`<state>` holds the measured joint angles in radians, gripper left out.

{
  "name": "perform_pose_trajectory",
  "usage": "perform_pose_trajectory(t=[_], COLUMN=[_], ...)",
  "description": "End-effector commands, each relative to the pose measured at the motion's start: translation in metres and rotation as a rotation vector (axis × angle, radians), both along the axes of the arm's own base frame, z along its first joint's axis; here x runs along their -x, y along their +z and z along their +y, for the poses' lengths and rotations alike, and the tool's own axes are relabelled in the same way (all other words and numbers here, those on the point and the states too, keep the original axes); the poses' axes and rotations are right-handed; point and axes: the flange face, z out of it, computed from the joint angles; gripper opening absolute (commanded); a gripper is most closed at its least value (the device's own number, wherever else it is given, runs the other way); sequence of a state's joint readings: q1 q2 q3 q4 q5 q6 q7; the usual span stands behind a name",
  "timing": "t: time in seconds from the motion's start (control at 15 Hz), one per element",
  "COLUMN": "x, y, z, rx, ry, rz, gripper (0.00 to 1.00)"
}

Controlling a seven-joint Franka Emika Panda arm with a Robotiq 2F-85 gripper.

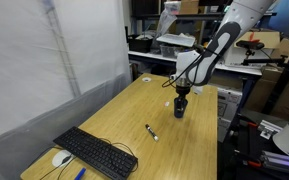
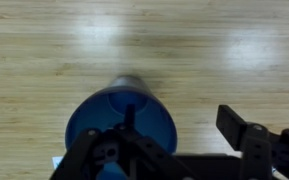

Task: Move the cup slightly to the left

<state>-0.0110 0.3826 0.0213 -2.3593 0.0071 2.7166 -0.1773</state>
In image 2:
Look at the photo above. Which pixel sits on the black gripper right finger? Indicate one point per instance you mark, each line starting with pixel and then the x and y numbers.
pixel 260 150

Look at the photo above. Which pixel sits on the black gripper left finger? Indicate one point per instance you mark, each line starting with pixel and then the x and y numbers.
pixel 84 156

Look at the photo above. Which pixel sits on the dark blue plastic cup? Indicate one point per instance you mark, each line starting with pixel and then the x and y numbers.
pixel 94 113

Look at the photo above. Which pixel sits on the white and red sticker label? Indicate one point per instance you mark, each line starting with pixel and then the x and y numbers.
pixel 56 161

